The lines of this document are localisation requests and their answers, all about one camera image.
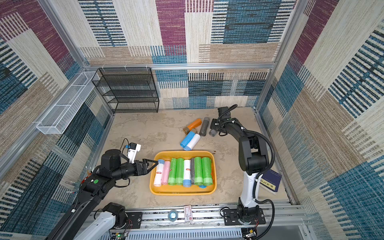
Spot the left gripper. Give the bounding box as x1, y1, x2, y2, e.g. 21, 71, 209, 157
111, 159, 159, 182

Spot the white blue trash bag roll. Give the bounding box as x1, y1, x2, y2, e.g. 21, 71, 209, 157
154, 159, 165, 187

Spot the pink trash bag roll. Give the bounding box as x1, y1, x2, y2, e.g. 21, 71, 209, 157
161, 161, 171, 185

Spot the light blue trash bag roll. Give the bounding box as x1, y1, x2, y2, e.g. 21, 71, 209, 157
180, 130, 196, 149

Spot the white blue-end trash bag roll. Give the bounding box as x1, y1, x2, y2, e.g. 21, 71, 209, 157
184, 134, 201, 151

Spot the short green trash bag roll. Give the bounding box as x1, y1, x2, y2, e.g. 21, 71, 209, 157
175, 158, 184, 186

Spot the dark grey trash bag roll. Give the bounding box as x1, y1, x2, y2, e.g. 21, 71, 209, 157
190, 158, 195, 185

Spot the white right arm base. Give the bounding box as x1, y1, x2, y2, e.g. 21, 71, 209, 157
221, 172, 268, 226

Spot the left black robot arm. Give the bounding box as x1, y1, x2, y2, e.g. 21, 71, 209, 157
46, 149, 159, 240

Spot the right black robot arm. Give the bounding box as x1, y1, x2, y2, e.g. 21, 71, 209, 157
210, 104, 276, 209

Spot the orange trash bag roll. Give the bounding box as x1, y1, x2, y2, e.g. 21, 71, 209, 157
183, 119, 202, 135

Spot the red pen cup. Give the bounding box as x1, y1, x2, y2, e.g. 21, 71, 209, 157
65, 170, 93, 192

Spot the white red label card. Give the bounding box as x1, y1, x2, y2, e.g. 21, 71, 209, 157
184, 206, 193, 222

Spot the dark blue notebook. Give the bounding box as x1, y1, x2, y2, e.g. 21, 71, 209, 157
260, 170, 282, 195

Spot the black mesh shelf rack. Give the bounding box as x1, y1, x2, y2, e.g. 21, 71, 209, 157
92, 67, 160, 114

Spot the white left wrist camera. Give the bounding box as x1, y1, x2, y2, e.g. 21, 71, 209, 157
126, 143, 141, 164

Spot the tape roll on rail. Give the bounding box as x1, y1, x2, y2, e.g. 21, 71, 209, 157
168, 210, 178, 222

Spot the white wire mesh basket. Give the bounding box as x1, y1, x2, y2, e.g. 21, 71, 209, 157
37, 72, 95, 135

